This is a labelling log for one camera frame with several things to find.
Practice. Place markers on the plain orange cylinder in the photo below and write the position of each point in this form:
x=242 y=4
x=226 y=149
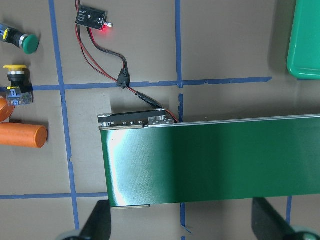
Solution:
x=23 y=135

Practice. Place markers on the green plastic tray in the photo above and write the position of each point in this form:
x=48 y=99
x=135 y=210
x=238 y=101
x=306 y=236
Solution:
x=303 y=59

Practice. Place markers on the black sensor circuit board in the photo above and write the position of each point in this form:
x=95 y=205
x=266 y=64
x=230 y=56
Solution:
x=92 y=18

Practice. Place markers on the yellow push button switch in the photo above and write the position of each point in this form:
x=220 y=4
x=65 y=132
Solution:
x=18 y=93

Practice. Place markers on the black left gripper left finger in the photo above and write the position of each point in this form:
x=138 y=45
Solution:
x=99 y=223

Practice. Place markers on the green conveyor belt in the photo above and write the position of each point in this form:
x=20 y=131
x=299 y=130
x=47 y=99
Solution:
x=149 y=159

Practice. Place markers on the orange cylinder marked 4680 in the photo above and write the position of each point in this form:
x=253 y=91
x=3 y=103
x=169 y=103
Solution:
x=6 y=110

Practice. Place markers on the green push button switch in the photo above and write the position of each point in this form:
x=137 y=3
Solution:
x=27 y=42

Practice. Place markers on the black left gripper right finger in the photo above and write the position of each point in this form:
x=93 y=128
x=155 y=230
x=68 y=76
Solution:
x=268 y=224

